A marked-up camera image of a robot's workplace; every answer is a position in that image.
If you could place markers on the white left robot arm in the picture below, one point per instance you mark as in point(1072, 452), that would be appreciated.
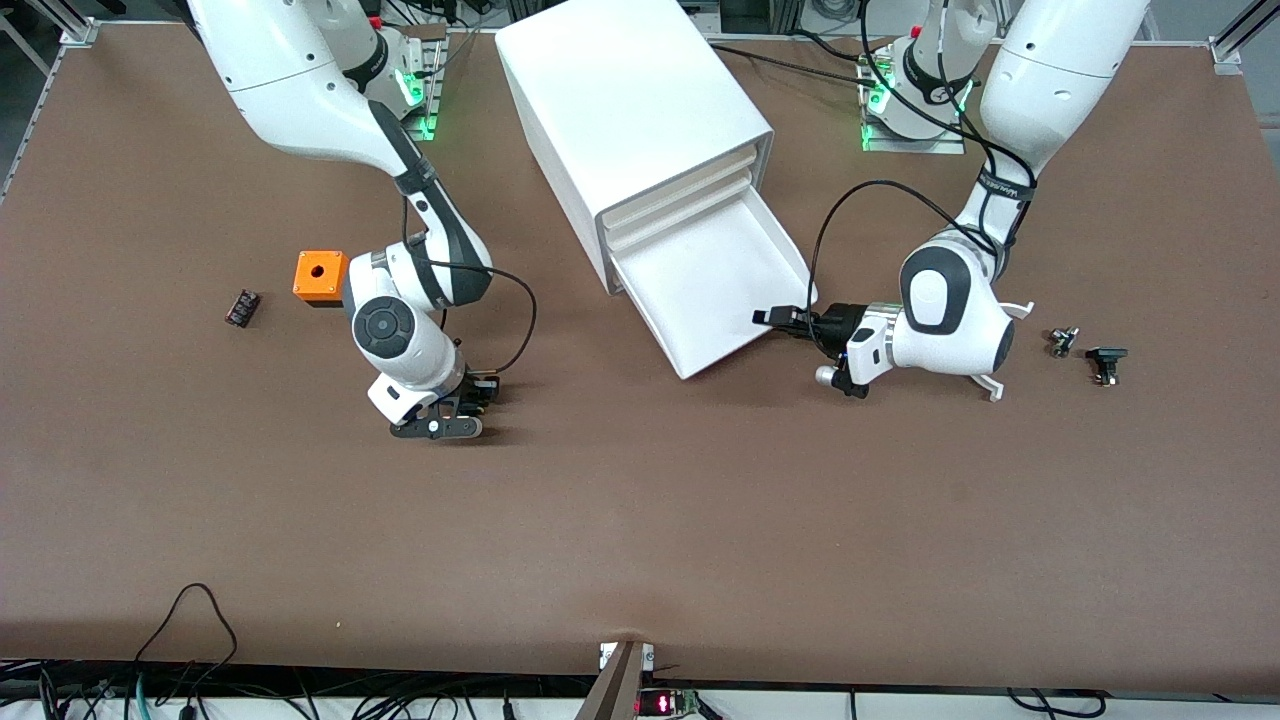
point(1050, 80)

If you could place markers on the white curved plastic clamp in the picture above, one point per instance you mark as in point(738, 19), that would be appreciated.
point(990, 387)

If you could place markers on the chrome metal fitting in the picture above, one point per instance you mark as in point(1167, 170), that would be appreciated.
point(1063, 342)

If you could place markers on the white plastic drawer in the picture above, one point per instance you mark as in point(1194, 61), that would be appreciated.
point(720, 290)
point(660, 243)
point(680, 212)
point(680, 192)

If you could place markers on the white drawer cabinet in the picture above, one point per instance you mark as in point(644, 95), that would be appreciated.
point(620, 90)

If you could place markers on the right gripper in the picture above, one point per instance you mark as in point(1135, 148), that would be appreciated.
point(481, 389)

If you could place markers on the circuit board with red display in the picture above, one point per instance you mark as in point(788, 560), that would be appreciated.
point(668, 703)

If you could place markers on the aluminium camera post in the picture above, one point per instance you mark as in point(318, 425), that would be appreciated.
point(612, 690)

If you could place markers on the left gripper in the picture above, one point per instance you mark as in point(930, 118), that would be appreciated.
point(836, 322)

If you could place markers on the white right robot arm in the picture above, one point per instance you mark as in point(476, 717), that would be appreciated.
point(290, 100)

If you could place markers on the black switch component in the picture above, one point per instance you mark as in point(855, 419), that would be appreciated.
point(1106, 357)

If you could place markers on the small black terminal block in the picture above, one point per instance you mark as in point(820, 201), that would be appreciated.
point(243, 308)

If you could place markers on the orange button box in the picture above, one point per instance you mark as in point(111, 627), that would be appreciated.
point(320, 272)

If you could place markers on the white post bracket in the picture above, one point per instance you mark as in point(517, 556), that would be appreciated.
point(604, 655)

